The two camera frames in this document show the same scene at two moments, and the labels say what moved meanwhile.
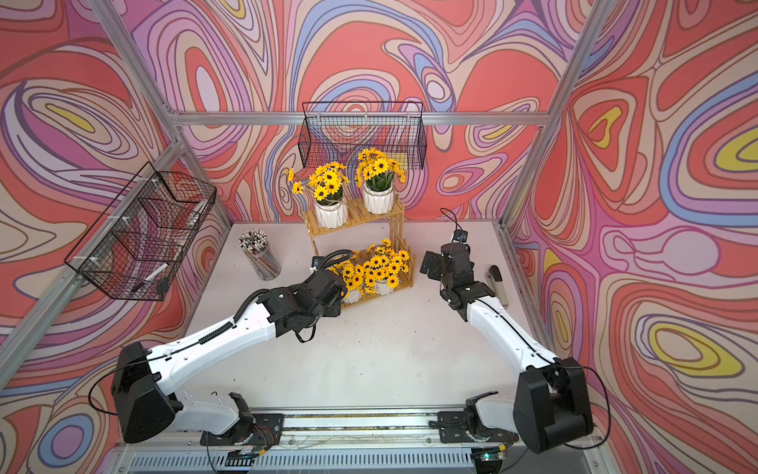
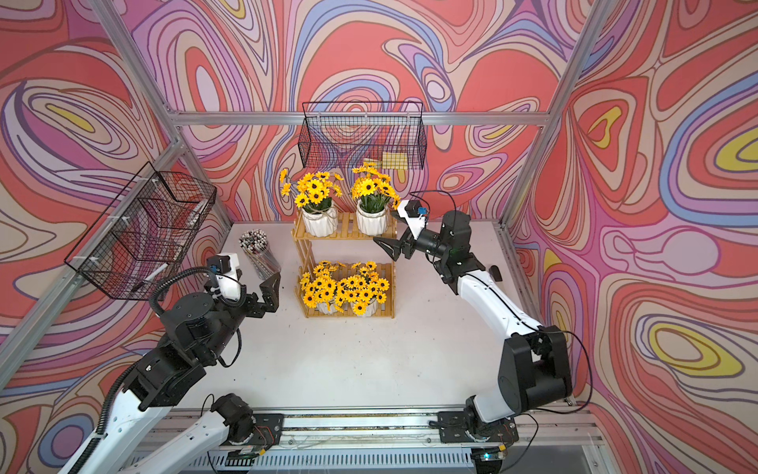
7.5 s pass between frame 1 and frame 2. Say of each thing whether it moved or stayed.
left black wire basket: stayed
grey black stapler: stayed
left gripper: moved
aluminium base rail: stayed
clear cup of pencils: stayed
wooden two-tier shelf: moved
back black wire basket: stayed
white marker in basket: stayed
